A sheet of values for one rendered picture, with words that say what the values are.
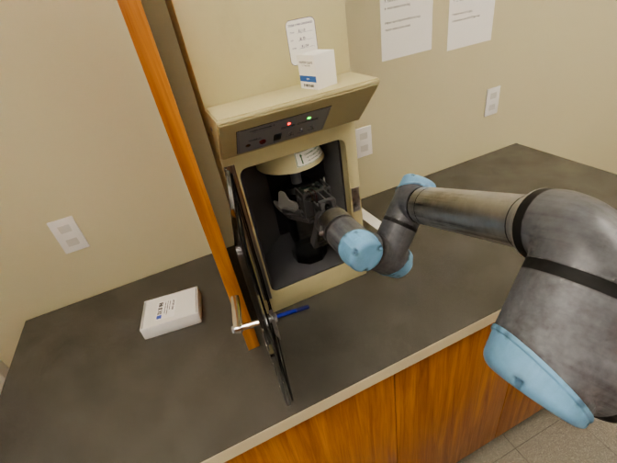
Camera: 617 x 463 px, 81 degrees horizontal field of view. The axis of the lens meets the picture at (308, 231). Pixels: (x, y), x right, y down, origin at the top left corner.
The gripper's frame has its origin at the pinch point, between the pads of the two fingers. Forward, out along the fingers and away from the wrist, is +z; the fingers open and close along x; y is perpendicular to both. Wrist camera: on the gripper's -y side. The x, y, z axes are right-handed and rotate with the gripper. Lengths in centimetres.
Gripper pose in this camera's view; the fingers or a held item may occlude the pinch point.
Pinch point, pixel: (298, 195)
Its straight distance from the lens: 97.5
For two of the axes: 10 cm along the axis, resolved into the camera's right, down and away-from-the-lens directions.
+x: -9.1, 3.4, -2.6
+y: -1.5, -8.2, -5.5
